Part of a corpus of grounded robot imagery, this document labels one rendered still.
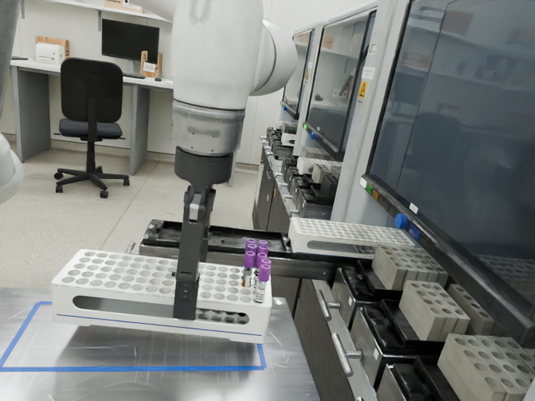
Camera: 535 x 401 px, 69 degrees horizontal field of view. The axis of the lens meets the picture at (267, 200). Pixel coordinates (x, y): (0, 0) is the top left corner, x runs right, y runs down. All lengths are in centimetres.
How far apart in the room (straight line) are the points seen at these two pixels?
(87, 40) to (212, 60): 415
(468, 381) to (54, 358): 56
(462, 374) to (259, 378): 29
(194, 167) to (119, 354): 28
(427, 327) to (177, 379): 41
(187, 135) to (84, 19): 415
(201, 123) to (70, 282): 28
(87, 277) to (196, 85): 32
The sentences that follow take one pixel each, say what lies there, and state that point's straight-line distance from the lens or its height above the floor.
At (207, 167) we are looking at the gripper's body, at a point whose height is 110.
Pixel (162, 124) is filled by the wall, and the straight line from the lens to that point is 449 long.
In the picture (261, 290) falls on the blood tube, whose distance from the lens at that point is 55.
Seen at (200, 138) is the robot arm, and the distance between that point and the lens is 48.
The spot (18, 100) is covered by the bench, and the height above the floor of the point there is 57.
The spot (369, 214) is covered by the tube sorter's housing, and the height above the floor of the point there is 89.
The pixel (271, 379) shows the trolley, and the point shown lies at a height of 82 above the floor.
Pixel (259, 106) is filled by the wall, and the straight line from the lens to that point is 441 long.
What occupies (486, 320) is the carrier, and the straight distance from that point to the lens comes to 78.
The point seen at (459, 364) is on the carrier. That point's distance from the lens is 67.
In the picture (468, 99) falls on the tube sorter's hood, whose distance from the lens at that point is 71.
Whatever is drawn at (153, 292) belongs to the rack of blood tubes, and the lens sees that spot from 57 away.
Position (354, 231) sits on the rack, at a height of 86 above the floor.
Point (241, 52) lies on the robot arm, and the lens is 46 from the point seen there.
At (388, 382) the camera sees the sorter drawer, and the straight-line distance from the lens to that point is 70.
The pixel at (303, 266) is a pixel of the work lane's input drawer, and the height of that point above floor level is 79.
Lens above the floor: 123
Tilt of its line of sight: 19 degrees down
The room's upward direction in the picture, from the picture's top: 9 degrees clockwise
